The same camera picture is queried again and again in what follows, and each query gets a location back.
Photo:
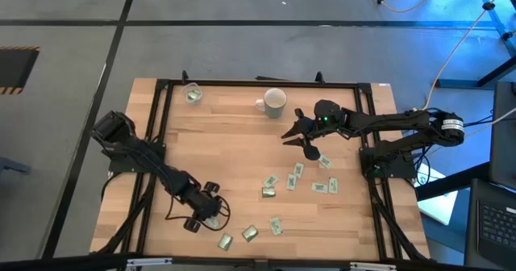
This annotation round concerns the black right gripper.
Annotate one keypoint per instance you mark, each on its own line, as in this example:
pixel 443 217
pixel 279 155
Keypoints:
pixel 326 127

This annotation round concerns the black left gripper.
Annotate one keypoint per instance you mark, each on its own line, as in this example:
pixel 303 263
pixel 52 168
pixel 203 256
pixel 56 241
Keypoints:
pixel 203 206

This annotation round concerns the green Truvia sweetener packet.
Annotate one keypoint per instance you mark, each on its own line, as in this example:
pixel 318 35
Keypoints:
pixel 250 233
pixel 225 242
pixel 193 95
pixel 268 192
pixel 213 223

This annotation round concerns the pale Stevia sweetener packet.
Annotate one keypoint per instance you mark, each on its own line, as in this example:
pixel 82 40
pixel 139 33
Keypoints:
pixel 298 170
pixel 275 226
pixel 319 187
pixel 291 182
pixel 325 161
pixel 333 185
pixel 270 181

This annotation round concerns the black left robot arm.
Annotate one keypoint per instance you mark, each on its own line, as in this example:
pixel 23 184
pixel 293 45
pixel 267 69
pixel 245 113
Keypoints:
pixel 133 146

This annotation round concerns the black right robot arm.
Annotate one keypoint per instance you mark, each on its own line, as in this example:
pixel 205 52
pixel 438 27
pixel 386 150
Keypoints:
pixel 403 122

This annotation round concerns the green ceramic mug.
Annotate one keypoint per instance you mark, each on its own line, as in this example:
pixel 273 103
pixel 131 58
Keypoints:
pixel 278 111

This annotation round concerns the clear plastic container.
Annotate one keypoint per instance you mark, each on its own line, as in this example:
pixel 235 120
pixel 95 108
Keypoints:
pixel 184 89

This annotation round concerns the black gantry beam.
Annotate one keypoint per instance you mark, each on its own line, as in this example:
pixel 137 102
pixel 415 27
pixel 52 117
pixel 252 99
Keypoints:
pixel 60 263

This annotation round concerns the white sheet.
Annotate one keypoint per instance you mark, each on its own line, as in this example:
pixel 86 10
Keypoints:
pixel 439 206

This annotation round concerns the grey floor object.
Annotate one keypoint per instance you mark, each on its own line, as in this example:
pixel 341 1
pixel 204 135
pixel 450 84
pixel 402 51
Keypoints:
pixel 12 166

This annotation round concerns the grey laptop lid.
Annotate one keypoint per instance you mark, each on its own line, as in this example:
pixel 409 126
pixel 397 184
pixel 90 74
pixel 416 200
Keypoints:
pixel 504 142

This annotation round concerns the black metal stand leg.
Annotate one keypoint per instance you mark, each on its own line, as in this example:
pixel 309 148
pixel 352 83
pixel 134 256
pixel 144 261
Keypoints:
pixel 496 71

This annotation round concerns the black laptop keyboard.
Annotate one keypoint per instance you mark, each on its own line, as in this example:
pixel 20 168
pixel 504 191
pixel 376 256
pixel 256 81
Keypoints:
pixel 498 222

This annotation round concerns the floor hatch with hazard stripes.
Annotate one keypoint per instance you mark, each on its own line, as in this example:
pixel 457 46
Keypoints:
pixel 16 69

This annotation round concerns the black frame corner peg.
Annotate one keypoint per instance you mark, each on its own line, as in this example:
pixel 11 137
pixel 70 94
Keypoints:
pixel 319 77
pixel 185 77

